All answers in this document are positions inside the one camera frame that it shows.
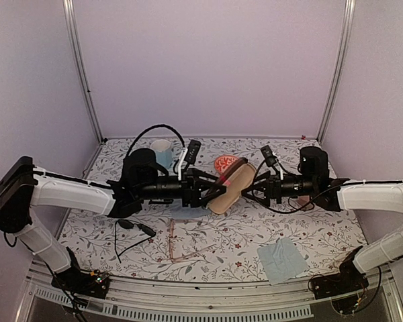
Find aluminium frame post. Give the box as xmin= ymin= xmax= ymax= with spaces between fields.
xmin=62 ymin=0 xmax=104 ymax=144
xmin=316 ymin=0 xmax=356 ymax=145

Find blue cleaning cloth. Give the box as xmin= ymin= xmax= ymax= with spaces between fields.
xmin=257 ymin=237 xmax=308 ymax=285
xmin=170 ymin=207 xmax=210 ymax=219

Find right aluminium frame post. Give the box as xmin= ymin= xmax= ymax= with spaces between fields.
xmin=316 ymin=0 xmax=356 ymax=145

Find pink translucent plastic cup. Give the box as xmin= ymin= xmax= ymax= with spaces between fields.
xmin=296 ymin=195 xmax=315 ymax=211

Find floral patterned table mat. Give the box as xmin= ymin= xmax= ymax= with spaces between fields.
xmin=52 ymin=136 xmax=370 ymax=283

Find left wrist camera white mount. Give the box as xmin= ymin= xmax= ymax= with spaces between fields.
xmin=175 ymin=140 xmax=202 ymax=180

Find black sunglasses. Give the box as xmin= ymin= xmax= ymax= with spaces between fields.
xmin=114 ymin=219 xmax=157 ymax=264

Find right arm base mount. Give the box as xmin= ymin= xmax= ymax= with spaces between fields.
xmin=308 ymin=252 xmax=369 ymax=315

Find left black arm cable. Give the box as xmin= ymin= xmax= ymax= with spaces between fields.
xmin=126 ymin=123 xmax=185 ymax=168

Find clear pink frame glasses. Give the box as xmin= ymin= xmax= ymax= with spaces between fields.
xmin=168 ymin=219 xmax=216 ymax=263

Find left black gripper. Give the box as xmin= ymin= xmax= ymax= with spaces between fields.
xmin=136 ymin=168 xmax=227 ymax=209

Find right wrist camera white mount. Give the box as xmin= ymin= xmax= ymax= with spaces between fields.
xmin=261 ymin=145 xmax=283 ymax=180

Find brown striped glasses case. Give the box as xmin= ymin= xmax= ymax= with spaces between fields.
xmin=207 ymin=156 xmax=256 ymax=215

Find light blue paper cup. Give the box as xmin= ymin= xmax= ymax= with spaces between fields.
xmin=150 ymin=139 xmax=173 ymax=169

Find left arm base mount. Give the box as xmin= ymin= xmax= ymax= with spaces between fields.
xmin=51 ymin=263 xmax=110 ymax=299

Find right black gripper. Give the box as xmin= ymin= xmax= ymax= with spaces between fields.
xmin=242 ymin=170 xmax=317 ymax=207

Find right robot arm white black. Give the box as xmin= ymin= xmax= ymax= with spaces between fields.
xmin=242 ymin=146 xmax=403 ymax=292

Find left aluminium frame post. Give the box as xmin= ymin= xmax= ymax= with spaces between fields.
xmin=62 ymin=0 xmax=104 ymax=144

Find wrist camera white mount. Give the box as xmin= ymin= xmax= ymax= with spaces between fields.
xmin=175 ymin=140 xmax=202 ymax=180
xmin=261 ymin=145 xmax=283 ymax=180

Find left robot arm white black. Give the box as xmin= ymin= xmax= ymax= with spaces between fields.
xmin=0 ymin=148 xmax=226 ymax=291

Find red patterned small bowl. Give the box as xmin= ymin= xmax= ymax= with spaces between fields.
xmin=214 ymin=155 xmax=239 ymax=174

